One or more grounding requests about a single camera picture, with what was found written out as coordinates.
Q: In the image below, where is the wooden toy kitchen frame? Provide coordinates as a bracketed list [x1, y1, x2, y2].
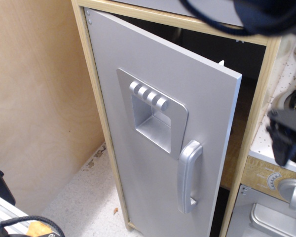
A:
[72, 0, 281, 237]

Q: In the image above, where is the grey oven door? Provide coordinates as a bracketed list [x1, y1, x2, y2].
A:
[226, 185, 296, 237]

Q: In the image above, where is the orange tape piece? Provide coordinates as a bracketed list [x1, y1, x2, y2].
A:
[26, 221, 53, 237]

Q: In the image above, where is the grey toy fridge door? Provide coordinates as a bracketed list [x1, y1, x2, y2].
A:
[85, 8, 242, 237]

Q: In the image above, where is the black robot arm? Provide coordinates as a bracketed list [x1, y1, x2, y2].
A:
[181, 0, 296, 166]

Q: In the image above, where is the silver oven door handle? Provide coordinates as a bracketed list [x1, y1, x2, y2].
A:
[250, 203, 296, 237]

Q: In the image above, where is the silver fridge door handle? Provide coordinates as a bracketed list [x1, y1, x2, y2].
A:
[177, 140, 203, 214]

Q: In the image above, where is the aluminium extrusion rail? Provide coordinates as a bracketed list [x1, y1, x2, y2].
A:
[0, 197, 30, 235]

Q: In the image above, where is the silver ice dispenser panel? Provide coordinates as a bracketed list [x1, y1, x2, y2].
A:
[116, 68, 188, 160]

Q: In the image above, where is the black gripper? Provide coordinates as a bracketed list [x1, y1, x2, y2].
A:
[267, 109, 296, 166]

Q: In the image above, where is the silver oven knob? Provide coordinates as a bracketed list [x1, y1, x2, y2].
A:
[278, 179, 296, 211]

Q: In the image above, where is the black braided cable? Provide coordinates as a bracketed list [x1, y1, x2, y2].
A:
[0, 215, 65, 237]

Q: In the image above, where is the grey upper freezer door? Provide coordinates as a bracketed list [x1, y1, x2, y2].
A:
[120, 0, 243, 26]

